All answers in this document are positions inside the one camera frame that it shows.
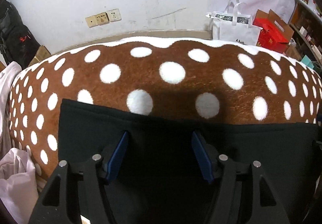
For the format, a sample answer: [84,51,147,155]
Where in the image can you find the black backpack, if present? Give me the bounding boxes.
[0,0,40,69]

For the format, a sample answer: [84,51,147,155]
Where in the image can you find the brown white polka dot blanket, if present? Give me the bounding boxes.
[4,37,321,178]

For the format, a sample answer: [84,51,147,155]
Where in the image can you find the pink quilt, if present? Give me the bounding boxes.
[1,61,38,223]

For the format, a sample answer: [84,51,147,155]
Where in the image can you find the red cardboard box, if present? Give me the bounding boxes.
[253,10,294,54]

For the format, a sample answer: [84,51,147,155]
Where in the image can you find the teal paper bag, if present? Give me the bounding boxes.
[301,55,316,70]

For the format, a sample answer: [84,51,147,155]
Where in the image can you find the wooden shelf unit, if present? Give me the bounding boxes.
[288,0,321,71]

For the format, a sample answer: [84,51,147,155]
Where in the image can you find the black pants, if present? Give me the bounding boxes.
[58,100,321,223]

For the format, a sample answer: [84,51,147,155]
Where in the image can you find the wall socket panel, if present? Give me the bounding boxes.
[85,8,122,28]

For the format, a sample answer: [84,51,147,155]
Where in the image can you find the white tote bag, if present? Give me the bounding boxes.
[206,0,262,46]

